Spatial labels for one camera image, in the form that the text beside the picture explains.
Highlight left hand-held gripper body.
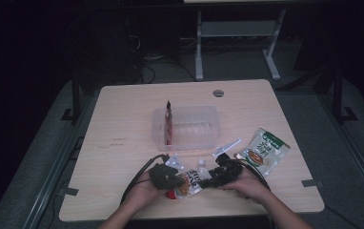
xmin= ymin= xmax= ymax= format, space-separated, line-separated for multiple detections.
xmin=148 ymin=153 xmax=185 ymax=191

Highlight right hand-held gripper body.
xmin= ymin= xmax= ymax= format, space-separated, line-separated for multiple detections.
xmin=212 ymin=137 xmax=245 ymax=186

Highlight orange snack packet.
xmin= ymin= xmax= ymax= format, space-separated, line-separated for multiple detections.
xmin=166 ymin=158 xmax=213 ymax=200

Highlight green white snack packet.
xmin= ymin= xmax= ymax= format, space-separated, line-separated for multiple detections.
xmin=233 ymin=127 xmax=292 ymax=178

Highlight clear plastic container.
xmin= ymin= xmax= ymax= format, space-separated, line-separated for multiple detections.
xmin=151 ymin=105 xmax=221 ymax=153

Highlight red black snack packet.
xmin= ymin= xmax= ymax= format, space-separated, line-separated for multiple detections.
xmin=164 ymin=100 xmax=174 ymax=146

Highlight person's right hand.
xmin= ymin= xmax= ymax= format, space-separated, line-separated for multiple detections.
xmin=222 ymin=166 xmax=271 ymax=205

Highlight person's left hand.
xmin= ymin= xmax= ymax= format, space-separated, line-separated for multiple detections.
xmin=128 ymin=177 xmax=172 ymax=212

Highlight grey tape strip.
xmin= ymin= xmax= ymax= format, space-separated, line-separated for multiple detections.
xmin=301 ymin=178 xmax=324 ymax=189
xmin=57 ymin=186 xmax=80 ymax=198

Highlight black metal stand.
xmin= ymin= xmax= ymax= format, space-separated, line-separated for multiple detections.
xmin=60 ymin=73 xmax=83 ymax=124
xmin=331 ymin=63 xmax=359 ymax=123

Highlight left hand-held gripper cable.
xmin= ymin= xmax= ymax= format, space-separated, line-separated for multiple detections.
xmin=119 ymin=154 xmax=171 ymax=205

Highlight metal floor rail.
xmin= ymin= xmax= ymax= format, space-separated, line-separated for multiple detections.
xmin=21 ymin=92 xmax=99 ymax=229
xmin=316 ymin=94 xmax=364 ymax=206

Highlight black floor cables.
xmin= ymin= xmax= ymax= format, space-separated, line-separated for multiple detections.
xmin=129 ymin=32 xmax=197 ymax=84

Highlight white metal table frame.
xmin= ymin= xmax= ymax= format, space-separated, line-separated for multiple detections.
xmin=194 ymin=9 xmax=288 ymax=82

